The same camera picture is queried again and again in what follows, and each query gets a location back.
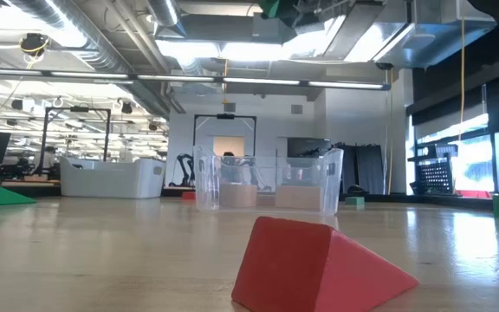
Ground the red wedge block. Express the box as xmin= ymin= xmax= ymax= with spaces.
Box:
xmin=230 ymin=215 xmax=420 ymax=312

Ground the clear plastic bin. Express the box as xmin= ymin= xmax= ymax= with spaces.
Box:
xmin=191 ymin=145 xmax=345 ymax=217

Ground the dark grey curtain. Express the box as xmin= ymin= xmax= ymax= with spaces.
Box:
xmin=333 ymin=141 xmax=386 ymax=196

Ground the wooden rectangular block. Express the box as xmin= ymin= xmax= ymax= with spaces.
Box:
xmin=274 ymin=185 xmax=322 ymax=212

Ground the long ceiling light bar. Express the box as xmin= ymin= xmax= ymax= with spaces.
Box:
xmin=0 ymin=67 xmax=392 ymax=92

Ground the black perforated crate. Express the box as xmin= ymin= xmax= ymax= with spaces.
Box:
xmin=408 ymin=153 xmax=456 ymax=196

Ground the white plastic bin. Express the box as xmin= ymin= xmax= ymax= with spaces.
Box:
xmin=59 ymin=155 xmax=167 ymax=200

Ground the black ceiling-mounted device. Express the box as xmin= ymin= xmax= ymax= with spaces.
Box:
xmin=18 ymin=32 xmax=52 ymax=58

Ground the red flat object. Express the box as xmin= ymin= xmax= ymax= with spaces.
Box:
xmin=455 ymin=189 xmax=494 ymax=200

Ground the black rig frame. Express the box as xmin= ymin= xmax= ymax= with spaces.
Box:
xmin=37 ymin=106 xmax=113 ymax=177
xmin=191 ymin=113 xmax=258 ymax=188

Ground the dark wall monitor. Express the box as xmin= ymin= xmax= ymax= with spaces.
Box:
xmin=286 ymin=137 xmax=333 ymax=159

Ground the grey rectangular ceiling duct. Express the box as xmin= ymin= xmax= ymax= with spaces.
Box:
xmin=322 ymin=0 xmax=499 ymax=70

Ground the tan wall panel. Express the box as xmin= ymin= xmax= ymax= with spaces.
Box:
xmin=212 ymin=135 xmax=247 ymax=159

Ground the yellow hanging cable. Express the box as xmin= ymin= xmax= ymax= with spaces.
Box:
xmin=457 ymin=0 xmax=468 ymax=131

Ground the silver round ventilation duct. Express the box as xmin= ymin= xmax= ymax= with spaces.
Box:
xmin=9 ymin=0 xmax=177 ymax=120

